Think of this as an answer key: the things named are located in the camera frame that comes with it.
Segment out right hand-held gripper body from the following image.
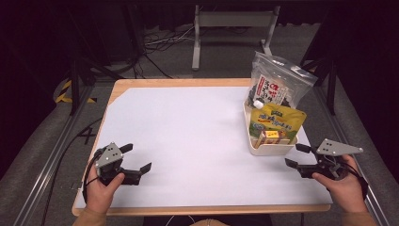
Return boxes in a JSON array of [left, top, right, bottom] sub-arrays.
[[296, 138, 364, 182]]

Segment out green chicken print pouch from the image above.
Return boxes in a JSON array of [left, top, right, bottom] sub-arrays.
[[248, 99, 308, 142]]

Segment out clear bag of dried seaweed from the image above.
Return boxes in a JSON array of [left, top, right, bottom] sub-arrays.
[[246, 51, 318, 111]]

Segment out person's left hand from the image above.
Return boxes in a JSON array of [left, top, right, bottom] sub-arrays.
[[85, 171, 126, 215]]

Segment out left hand-held gripper black cable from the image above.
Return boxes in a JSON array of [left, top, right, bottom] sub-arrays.
[[40, 117, 106, 226]]

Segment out yellow black hazard tape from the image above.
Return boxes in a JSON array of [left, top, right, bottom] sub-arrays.
[[55, 79, 97, 105]]

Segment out person's dark trousers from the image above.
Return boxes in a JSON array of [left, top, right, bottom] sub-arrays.
[[140, 214, 274, 226]]

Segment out tangle of floor cables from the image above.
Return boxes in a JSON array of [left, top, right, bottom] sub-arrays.
[[131, 24, 197, 79]]

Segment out right hand-held gripper black cable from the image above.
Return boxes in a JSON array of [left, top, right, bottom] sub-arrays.
[[343, 161, 370, 201]]

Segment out black tape cross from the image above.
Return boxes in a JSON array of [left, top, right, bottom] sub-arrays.
[[76, 126, 97, 145]]

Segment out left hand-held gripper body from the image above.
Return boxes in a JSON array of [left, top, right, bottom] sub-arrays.
[[93, 142, 143, 186]]

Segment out hand-held gripper black cable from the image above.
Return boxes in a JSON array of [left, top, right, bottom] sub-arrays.
[[343, 161, 370, 201], [40, 117, 106, 226]]

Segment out black metal stand frame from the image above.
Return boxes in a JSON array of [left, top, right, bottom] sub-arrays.
[[67, 6, 123, 116], [299, 56, 338, 116]]

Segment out thin white cable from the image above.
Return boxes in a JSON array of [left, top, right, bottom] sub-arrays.
[[164, 214, 196, 226]]

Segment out small yellow and red box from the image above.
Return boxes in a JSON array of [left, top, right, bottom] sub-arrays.
[[254, 130, 291, 149]]

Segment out white metal stand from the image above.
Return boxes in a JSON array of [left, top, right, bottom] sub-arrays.
[[191, 4, 281, 72]]

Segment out person's right hand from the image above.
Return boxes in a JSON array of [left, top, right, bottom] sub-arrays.
[[311, 153, 368, 215]]

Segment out white plastic container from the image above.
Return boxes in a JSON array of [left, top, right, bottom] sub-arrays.
[[243, 100, 299, 157]]

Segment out aluminium floor rail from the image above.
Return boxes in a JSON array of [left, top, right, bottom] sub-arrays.
[[313, 84, 391, 226], [12, 84, 95, 226]]

